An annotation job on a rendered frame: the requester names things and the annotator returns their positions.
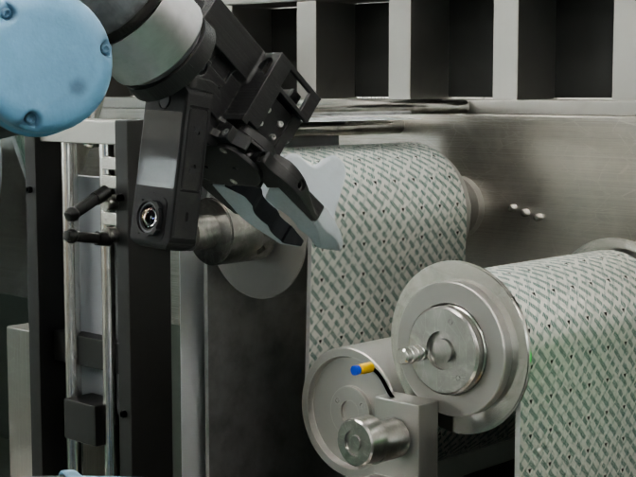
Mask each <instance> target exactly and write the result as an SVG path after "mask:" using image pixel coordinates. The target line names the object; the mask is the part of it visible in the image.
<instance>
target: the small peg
mask: <svg viewBox="0 0 636 477"><path fill-rule="evenodd" d="M427 357H428V349H427V347H426V346H425V345H424V344H417V345H412V346H407V347H402V348H400V349H398V350H397V353H396V358H397V362H398V363H400V364H408V363H412V362H420V361H424V360H426V359H427Z"/></svg>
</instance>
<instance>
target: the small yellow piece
mask: <svg viewBox="0 0 636 477"><path fill-rule="evenodd" d="M350 372H351V374H352V375H354V376H356V375H362V374H366V373H371V372H374V373H375V374H376V375H377V376H378V377H379V378H380V381H381V382H382V384H383V386H384V388H385V390H386V392H387V394H388V395H389V397H390V398H394V397H395V396H394V395H393V394H392V392H391V391H390V389H389V387H388V385H387V383H386V381H385V379H384V378H383V376H382V375H381V373H380V372H379V371H378V370H377V369H376V368H375V367H374V364H373V363H371V362H365V363H360V364H357V365H353V366H351V368H350Z"/></svg>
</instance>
